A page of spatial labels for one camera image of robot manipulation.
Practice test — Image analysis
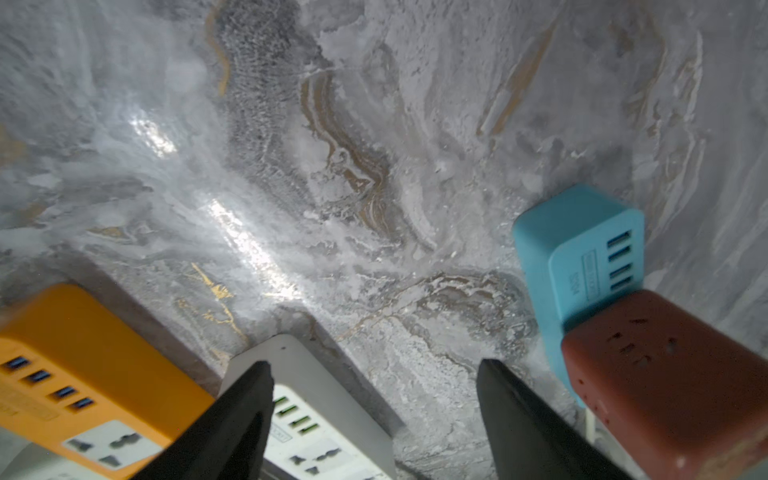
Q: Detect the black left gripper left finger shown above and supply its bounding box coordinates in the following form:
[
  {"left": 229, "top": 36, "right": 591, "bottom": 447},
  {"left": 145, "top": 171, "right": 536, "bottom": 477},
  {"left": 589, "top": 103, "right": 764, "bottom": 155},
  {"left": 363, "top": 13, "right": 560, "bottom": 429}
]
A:
[{"left": 134, "top": 361, "right": 274, "bottom": 480}]

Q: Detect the brown cube adapter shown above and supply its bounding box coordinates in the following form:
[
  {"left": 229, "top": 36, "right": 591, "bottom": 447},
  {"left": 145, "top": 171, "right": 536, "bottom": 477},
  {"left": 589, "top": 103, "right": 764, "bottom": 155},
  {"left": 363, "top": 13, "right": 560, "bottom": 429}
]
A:
[{"left": 561, "top": 290, "right": 767, "bottom": 479}]

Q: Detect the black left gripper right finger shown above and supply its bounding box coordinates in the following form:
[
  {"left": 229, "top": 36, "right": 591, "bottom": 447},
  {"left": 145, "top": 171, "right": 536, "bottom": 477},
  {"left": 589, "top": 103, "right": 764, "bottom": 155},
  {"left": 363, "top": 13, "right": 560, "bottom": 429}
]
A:
[{"left": 476, "top": 359, "right": 628, "bottom": 480}]

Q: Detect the white power strip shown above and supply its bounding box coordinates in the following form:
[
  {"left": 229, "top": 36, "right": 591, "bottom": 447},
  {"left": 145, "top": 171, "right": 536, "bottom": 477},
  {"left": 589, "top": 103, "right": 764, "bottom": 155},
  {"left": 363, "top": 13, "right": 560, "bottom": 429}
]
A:
[{"left": 220, "top": 334, "right": 396, "bottom": 480}]

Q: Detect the teal power strip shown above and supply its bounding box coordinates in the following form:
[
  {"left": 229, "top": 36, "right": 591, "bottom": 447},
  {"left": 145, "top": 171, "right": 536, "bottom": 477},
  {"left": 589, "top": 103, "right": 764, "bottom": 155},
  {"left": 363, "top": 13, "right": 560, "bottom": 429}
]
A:
[{"left": 512, "top": 184, "right": 645, "bottom": 396}]

